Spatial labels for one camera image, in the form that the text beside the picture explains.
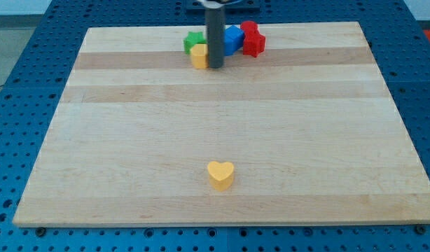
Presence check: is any yellow hexagon block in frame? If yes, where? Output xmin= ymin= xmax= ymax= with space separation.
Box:
xmin=190 ymin=44 xmax=209 ymax=69

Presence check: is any green star block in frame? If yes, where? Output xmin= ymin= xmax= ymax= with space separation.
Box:
xmin=183 ymin=31 xmax=207 ymax=55

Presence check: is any red star block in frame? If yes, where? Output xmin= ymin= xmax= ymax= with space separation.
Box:
xmin=243 ymin=31 xmax=266 ymax=57

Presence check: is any yellow heart block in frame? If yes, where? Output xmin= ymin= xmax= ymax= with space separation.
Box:
xmin=207 ymin=161 xmax=235 ymax=192

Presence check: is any light wooden board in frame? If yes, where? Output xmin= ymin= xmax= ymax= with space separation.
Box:
xmin=13 ymin=22 xmax=430 ymax=228

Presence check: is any blue cube block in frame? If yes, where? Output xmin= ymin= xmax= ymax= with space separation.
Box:
xmin=224 ymin=25 xmax=244 ymax=56

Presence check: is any red cylinder block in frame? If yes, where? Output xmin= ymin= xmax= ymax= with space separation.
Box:
xmin=240 ymin=20 xmax=259 ymax=35

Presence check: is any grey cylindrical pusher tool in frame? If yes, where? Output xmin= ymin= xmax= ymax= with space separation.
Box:
xmin=204 ymin=2 xmax=225 ymax=69

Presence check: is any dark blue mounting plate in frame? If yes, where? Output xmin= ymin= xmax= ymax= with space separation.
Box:
xmin=183 ymin=0 xmax=261 ymax=13

